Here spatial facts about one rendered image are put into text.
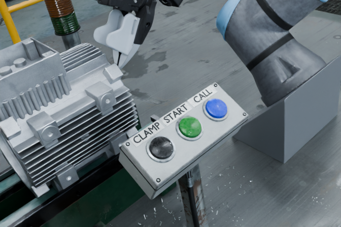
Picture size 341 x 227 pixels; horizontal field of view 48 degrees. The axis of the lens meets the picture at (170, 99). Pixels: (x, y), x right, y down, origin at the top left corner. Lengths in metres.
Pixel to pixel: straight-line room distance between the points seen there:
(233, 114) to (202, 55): 0.71
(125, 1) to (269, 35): 0.34
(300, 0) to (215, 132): 0.38
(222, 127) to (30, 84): 0.28
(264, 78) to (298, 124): 0.11
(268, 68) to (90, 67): 0.37
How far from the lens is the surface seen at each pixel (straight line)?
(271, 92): 0.81
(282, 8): 0.80
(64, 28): 0.96
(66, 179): 0.63
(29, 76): 0.59
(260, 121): 0.80
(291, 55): 0.81
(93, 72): 0.64
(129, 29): 0.61
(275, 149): 0.82
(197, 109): 0.52
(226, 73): 1.12
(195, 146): 0.49
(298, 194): 0.77
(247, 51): 0.83
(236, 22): 0.83
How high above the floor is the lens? 1.38
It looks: 34 degrees down
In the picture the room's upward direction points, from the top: 11 degrees counter-clockwise
